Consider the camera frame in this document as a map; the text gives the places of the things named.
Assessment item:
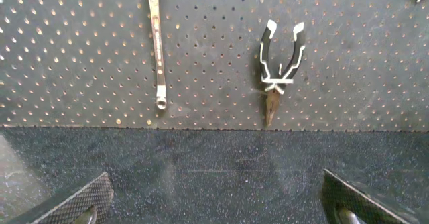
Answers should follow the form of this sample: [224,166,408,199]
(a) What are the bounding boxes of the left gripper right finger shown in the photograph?
[320,168,419,224]

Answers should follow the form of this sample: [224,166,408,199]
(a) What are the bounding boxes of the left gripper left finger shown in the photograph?
[5,172,115,224]

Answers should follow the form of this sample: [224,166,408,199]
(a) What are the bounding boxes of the black pegboard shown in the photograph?
[0,0,429,133]

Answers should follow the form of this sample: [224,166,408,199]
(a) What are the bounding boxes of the black and white pliers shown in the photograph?
[259,19,307,128]

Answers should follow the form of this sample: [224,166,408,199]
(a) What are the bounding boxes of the silver wrench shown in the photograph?
[146,0,168,111]

